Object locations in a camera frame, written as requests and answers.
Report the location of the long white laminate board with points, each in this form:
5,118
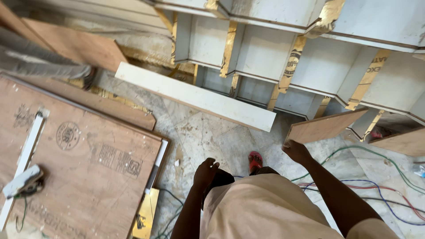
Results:
199,98

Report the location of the gold mirror laminate piece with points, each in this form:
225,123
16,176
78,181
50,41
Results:
146,212

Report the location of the person's right fingers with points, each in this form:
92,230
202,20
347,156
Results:
287,145

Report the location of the power tool with white block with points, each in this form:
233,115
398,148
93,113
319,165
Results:
23,181

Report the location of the brown plywood offcut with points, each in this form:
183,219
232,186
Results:
403,142

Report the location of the red sandal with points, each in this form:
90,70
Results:
255,161

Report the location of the short white edge strip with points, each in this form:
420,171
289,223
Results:
158,162

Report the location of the clear plastic bottle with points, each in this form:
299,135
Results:
420,171

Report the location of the person's right hand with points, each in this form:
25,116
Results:
298,152

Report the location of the thin long white strip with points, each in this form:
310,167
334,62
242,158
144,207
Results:
26,151

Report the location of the leaning brown plywood board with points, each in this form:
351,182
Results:
73,43

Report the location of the large stamped plywood sheet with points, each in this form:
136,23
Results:
83,172

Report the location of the person's beige shirt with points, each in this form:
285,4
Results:
265,209

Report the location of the long narrow plywood strip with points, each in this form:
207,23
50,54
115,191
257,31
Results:
109,106

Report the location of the small red object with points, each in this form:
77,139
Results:
376,134

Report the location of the person's left hand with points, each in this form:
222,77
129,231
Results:
204,174

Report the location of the small brown plywood panel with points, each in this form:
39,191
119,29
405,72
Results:
327,127

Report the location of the person's left fingers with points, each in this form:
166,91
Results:
212,162

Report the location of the white cabinet carcass with compartments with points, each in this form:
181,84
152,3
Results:
315,66

